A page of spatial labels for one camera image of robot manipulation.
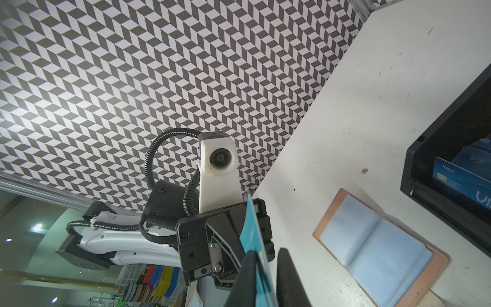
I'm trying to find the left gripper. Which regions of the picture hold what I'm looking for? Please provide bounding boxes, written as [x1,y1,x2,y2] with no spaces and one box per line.
[176,198,276,289]

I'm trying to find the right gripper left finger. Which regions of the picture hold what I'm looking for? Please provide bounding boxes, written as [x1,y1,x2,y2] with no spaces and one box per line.
[225,250,257,307]

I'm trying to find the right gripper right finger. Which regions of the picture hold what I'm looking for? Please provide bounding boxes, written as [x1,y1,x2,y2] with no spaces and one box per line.
[276,248,311,307]

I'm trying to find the teal credit card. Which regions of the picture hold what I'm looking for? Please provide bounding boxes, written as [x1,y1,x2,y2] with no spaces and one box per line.
[240,193,278,306]

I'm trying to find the blue credit card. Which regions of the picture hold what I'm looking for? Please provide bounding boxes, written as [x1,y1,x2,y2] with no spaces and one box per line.
[452,138,490,181]

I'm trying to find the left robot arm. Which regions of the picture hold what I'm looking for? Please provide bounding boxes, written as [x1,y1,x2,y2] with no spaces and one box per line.
[57,176,275,290]

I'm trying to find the blue card in black bin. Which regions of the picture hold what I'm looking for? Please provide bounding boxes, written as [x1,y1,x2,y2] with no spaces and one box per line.
[433,157,490,210]

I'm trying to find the black plastic bin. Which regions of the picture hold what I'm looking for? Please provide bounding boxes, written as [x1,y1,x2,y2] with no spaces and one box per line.
[400,67,490,255]

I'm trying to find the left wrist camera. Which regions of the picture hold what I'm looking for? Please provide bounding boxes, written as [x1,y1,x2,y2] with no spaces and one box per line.
[198,131,242,213]

